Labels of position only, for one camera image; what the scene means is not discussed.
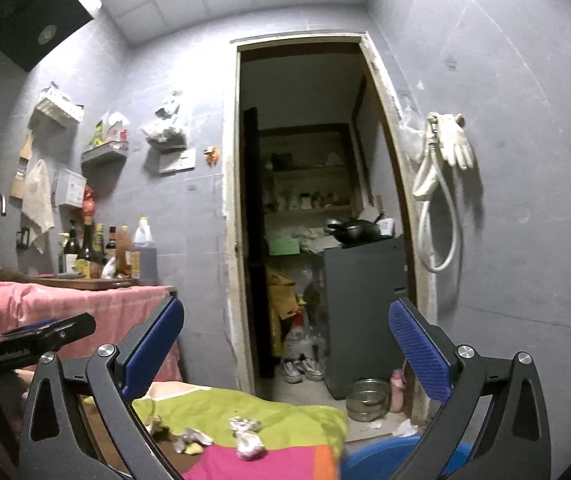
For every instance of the dark sauce bottle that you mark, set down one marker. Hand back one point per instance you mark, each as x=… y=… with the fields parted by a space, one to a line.
x=84 y=257

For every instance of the stainless steel bowl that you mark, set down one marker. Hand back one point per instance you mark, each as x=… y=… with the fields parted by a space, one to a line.
x=368 y=400

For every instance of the pink checked cloth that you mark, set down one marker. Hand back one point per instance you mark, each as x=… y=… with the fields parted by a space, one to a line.
x=115 y=311

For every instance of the person's left hand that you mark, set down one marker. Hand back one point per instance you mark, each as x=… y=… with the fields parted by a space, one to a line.
x=14 y=388

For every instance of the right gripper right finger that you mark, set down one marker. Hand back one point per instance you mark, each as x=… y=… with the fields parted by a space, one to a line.
x=514 y=439

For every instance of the white wall basket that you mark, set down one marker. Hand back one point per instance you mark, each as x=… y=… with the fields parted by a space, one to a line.
x=56 y=105

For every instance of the white rubber gloves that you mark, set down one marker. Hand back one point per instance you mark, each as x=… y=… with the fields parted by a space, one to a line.
x=452 y=141

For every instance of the hanging white plastic bag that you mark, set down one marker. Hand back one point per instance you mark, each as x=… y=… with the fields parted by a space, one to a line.
x=164 y=132

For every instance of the green white wrapper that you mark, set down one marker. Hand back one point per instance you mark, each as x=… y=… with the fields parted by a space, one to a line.
x=248 y=442

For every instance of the pink bottle on floor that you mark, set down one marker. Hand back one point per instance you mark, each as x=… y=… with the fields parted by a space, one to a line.
x=398 y=385

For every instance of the wall spice shelf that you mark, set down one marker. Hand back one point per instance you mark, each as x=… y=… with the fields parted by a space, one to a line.
x=112 y=151

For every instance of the dark grey cabinet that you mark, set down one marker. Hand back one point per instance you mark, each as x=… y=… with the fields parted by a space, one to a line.
x=360 y=285

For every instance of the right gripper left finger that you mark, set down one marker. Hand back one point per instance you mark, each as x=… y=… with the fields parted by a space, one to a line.
x=57 y=441

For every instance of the beige hanging towel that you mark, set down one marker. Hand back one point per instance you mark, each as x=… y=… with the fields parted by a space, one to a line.
x=36 y=205

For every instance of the colourful patchwork table cloth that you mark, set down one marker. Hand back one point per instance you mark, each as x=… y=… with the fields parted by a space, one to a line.
x=213 y=433

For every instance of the black wok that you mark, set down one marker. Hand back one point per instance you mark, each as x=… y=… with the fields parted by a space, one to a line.
x=354 y=232

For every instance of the small white wrapper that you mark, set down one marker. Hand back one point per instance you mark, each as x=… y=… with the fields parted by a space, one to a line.
x=191 y=442

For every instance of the pair of sneakers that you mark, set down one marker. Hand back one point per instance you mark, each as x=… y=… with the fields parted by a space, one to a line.
x=295 y=371

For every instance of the large oil jug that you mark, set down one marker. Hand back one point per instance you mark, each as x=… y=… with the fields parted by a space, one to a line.
x=143 y=255

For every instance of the blue plastic bucket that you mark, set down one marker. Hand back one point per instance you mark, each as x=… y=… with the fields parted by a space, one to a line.
x=379 y=460

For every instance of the black range hood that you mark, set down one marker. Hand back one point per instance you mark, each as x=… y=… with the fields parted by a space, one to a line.
x=35 y=10

